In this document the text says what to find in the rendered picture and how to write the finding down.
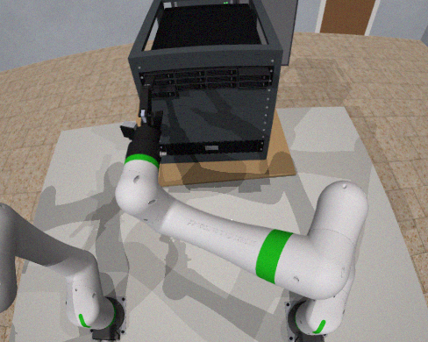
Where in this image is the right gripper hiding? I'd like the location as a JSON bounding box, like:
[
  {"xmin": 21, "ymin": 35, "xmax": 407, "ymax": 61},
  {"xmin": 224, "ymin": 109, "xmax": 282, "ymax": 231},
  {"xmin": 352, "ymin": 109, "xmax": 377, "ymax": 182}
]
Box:
[{"xmin": 133, "ymin": 76, "xmax": 163, "ymax": 145}]

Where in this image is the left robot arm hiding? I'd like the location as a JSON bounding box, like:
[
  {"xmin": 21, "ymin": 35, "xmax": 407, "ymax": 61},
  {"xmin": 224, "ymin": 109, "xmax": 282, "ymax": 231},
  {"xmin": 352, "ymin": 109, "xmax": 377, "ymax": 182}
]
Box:
[{"xmin": 0, "ymin": 203, "xmax": 125, "ymax": 342}]

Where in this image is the black metal rack frame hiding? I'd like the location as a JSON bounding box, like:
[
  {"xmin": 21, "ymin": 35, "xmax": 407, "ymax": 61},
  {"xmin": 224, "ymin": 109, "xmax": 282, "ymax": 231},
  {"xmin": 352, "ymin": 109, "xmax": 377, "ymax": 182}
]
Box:
[{"xmin": 128, "ymin": 0, "xmax": 283, "ymax": 164}]

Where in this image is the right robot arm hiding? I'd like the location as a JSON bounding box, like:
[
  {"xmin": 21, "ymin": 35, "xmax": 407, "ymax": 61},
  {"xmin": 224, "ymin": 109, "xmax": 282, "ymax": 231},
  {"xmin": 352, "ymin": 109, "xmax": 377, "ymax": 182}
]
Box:
[{"xmin": 115, "ymin": 121, "xmax": 368, "ymax": 342}]

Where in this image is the flat brown cardboard sheet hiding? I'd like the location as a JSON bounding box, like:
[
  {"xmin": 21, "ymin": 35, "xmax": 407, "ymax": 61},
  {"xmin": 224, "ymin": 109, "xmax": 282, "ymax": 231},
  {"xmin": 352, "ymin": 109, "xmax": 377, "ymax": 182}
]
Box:
[{"xmin": 159, "ymin": 109, "xmax": 296, "ymax": 187}]

